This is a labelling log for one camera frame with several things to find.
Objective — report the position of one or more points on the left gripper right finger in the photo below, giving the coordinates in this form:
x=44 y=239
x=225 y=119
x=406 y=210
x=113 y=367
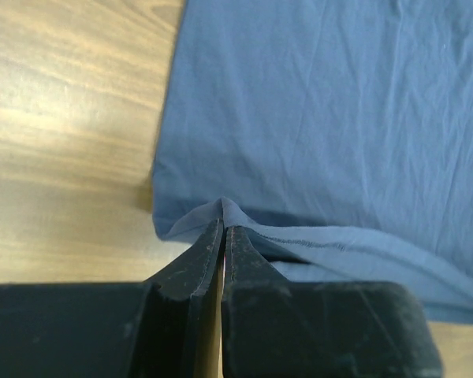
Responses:
x=273 y=327

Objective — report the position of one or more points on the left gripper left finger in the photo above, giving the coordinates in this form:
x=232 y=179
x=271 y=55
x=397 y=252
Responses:
x=165 y=326

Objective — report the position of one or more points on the blue tank top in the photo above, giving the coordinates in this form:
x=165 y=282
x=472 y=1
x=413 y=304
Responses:
x=339 y=133

